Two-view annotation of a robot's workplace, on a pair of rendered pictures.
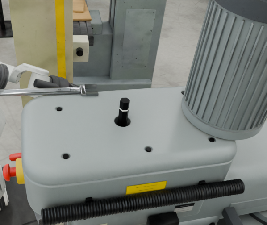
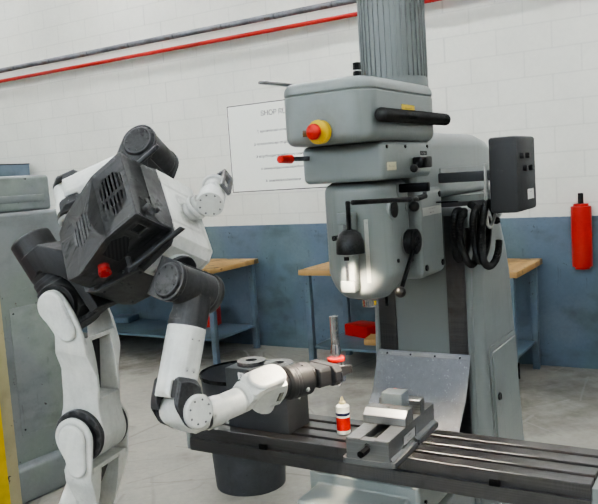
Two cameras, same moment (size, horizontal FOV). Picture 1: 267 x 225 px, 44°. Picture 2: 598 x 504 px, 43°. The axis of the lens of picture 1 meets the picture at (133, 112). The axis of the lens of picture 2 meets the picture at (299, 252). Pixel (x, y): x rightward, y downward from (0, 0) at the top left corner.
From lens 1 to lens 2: 1.89 m
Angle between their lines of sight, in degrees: 49
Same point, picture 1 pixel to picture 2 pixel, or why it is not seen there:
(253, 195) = (446, 160)
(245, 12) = not seen: outside the picture
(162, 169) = (410, 90)
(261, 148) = not seen: hidden behind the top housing
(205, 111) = (398, 67)
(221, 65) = (396, 26)
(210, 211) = (433, 177)
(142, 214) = (408, 156)
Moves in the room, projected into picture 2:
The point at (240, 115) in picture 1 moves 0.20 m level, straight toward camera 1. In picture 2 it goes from (419, 61) to (452, 48)
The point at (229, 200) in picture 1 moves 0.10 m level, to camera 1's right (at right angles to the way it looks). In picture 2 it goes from (438, 163) to (459, 161)
